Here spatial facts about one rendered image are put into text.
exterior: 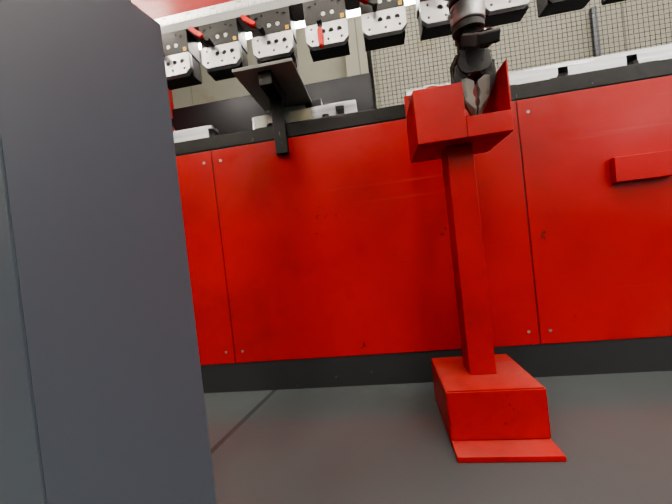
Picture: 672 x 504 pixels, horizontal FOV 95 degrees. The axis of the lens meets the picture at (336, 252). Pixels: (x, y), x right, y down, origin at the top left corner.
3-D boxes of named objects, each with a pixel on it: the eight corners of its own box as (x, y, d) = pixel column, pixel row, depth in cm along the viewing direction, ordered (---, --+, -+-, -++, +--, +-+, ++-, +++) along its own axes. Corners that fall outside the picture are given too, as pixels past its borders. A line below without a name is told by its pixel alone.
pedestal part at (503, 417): (457, 463, 61) (451, 404, 61) (435, 400, 86) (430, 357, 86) (567, 462, 59) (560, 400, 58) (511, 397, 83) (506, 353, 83)
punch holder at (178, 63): (154, 79, 118) (149, 36, 117) (169, 90, 126) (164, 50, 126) (190, 72, 116) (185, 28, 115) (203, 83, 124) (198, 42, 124)
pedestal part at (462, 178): (470, 375, 73) (445, 146, 72) (463, 365, 79) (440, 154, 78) (496, 374, 72) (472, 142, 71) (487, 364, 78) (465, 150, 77)
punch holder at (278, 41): (253, 59, 112) (248, 13, 112) (262, 72, 121) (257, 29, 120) (293, 51, 110) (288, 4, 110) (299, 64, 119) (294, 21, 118)
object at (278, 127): (265, 145, 90) (257, 72, 90) (281, 158, 105) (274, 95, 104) (278, 143, 90) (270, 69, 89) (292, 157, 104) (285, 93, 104)
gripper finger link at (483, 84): (484, 121, 77) (481, 83, 76) (492, 113, 71) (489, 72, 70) (470, 123, 77) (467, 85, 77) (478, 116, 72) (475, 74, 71)
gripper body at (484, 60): (481, 86, 78) (477, 35, 77) (494, 69, 69) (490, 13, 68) (450, 91, 79) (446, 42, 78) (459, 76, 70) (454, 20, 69)
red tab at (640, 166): (616, 182, 86) (614, 157, 86) (611, 183, 88) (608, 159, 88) (677, 174, 84) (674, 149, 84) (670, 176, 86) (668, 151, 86)
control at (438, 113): (417, 144, 68) (409, 63, 68) (410, 163, 84) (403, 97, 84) (514, 130, 65) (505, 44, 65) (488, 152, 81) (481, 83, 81)
